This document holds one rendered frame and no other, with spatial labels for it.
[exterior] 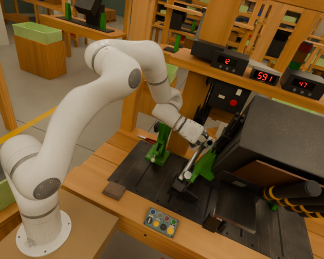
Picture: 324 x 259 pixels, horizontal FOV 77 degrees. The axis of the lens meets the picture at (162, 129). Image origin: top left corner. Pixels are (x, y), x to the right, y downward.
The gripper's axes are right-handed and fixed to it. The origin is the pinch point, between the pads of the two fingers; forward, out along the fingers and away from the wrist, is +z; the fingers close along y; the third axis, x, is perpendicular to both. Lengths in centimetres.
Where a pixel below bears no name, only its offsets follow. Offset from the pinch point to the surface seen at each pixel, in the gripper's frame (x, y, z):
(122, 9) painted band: 870, 494, -558
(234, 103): -3.8, 23.2, 0.1
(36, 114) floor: 187, -67, -185
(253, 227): -20.1, -21.8, 28.9
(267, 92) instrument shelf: -13.7, 31.8, 7.9
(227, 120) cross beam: 23.6, 23.3, 7.7
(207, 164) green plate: -8.4, -10.3, 3.7
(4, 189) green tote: -1, -72, -67
